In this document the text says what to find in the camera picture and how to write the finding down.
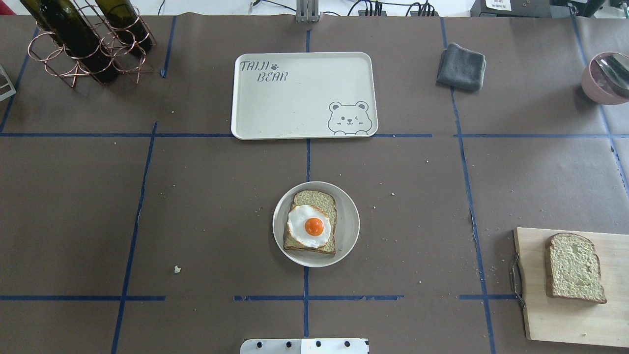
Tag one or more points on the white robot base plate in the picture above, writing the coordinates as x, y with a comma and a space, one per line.
306, 346

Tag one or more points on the fried egg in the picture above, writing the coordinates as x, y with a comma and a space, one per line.
309, 226

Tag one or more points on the folded grey cloth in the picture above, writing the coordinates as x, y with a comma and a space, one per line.
461, 68

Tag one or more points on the round grey plate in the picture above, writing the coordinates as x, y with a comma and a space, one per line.
346, 232

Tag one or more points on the grey aluminium post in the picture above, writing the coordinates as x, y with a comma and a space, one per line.
307, 11

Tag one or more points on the dark green wine bottle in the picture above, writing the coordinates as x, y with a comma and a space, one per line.
69, 28

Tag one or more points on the white rack corner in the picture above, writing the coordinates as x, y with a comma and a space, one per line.
7, 89

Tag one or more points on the pink bowl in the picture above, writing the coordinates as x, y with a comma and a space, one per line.
597, 86

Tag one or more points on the wooden cutting board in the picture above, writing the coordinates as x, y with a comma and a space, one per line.
572, 320

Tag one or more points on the copper wire bottle rack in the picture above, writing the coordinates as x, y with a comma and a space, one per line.
46, 50

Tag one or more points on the bread slice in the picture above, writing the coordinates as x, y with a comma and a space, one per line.
327, 204
572, 269

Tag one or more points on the cream bear serving tray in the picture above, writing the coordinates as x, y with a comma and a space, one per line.
303, 96

